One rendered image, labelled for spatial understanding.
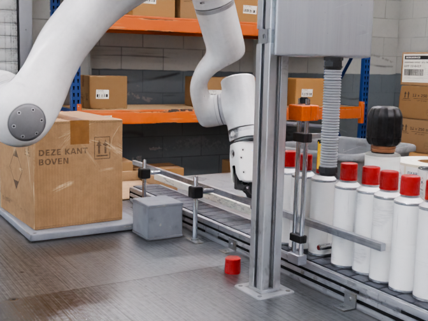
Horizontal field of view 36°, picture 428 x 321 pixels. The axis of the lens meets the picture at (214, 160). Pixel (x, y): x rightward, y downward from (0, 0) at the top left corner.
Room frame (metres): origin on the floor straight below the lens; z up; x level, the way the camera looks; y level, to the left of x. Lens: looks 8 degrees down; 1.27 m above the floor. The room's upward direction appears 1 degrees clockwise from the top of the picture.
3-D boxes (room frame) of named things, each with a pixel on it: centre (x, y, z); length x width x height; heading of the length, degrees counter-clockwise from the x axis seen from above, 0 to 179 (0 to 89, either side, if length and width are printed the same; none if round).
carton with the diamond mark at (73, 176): (1.76, 0.42, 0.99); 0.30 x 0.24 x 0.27; 34
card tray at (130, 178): (2.20, 0.31, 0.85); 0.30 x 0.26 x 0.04; 31
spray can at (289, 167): (1.40, -0.16, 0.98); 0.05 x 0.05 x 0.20
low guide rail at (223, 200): (1.61, -0.09, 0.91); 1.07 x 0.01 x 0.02; 31
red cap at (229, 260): (1.34, -0.05, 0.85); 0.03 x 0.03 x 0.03
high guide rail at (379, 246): (1.57, -0.03, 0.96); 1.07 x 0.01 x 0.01; 31
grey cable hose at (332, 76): (1.15, -0.21, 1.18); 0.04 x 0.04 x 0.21
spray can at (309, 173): (1.36, -0.19, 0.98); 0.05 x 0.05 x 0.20
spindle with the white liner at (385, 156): (1.55, -0.41, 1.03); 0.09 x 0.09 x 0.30
